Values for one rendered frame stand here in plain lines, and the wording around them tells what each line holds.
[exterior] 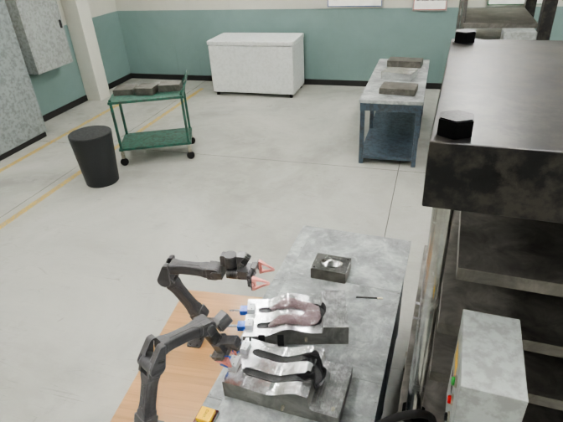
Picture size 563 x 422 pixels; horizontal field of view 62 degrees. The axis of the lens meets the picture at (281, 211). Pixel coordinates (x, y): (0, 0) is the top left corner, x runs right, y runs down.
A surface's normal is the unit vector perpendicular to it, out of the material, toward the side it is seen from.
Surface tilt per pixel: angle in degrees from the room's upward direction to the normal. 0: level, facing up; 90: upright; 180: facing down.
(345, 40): 90
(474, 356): 0
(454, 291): 0
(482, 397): 90
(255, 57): 90
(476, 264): 0
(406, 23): 90
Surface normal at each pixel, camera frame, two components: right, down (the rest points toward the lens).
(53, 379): -0.05, -0.86
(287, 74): -0.29, 0.51
